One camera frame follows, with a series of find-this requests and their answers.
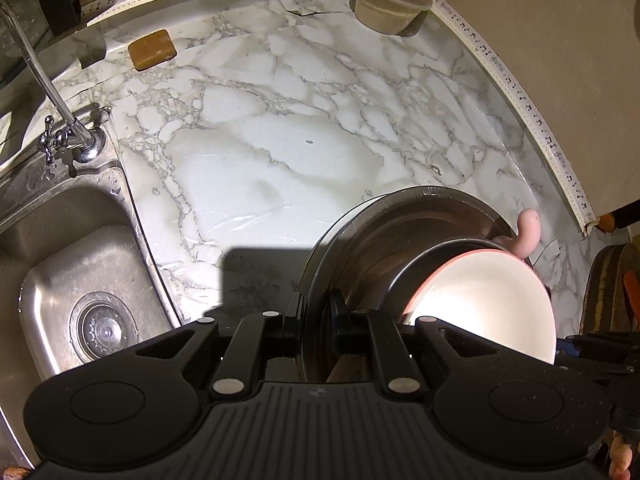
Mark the chrome gooseneck faucet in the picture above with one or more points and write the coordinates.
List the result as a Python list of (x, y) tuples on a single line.
[(45, 80)]

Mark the steel sink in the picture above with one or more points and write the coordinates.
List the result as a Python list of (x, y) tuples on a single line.
[(75, 270)]

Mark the large steel bowl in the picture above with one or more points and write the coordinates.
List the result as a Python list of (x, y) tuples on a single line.
[(380, 240)]

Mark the person's right hand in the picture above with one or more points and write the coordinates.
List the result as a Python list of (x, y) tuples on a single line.
[(619, 457)]

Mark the small steel bowl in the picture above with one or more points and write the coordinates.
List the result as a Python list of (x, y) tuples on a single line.
[(415, 270)]

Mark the brown soap bar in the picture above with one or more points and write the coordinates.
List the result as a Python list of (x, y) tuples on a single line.
[(152, 49)]

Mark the white patterned trim strip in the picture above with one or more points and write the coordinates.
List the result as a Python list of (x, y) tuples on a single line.
[(525, 95)]

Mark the red spatula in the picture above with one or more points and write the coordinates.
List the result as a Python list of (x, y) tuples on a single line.
[(632, 295)]

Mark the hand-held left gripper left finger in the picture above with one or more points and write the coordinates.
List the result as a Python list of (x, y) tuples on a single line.
[(287, 330)]

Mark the white bowl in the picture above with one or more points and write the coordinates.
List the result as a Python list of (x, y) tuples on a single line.
[(480, 300)]

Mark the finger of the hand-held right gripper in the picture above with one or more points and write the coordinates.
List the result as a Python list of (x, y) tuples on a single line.
[(590, 355)]

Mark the glass lid with green rim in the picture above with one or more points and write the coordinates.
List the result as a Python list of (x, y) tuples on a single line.
[(55, 0)]

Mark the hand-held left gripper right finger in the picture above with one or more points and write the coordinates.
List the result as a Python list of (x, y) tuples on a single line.
[(342, 332)]

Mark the round wooden cutting board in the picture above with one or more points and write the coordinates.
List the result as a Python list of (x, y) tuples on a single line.
[(607, 285)]

